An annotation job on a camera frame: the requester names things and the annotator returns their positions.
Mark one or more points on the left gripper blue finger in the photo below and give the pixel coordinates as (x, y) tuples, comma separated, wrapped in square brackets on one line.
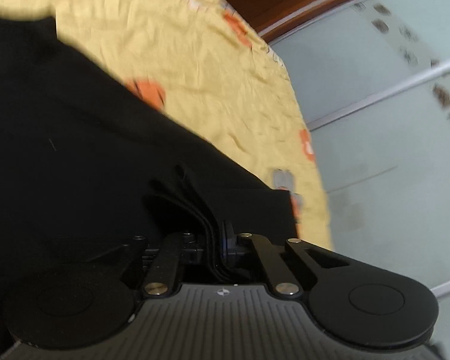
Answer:
[(231, 251)]

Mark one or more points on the black pants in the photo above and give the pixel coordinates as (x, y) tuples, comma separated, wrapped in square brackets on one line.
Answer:
[(90, 176)]

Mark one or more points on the yellow floral bed quilt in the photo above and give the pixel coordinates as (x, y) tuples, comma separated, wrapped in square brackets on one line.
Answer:
[(202, 65)]

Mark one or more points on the frosted glass sliding wardrobe door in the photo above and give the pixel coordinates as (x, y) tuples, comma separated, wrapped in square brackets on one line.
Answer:
[(372, 78)]

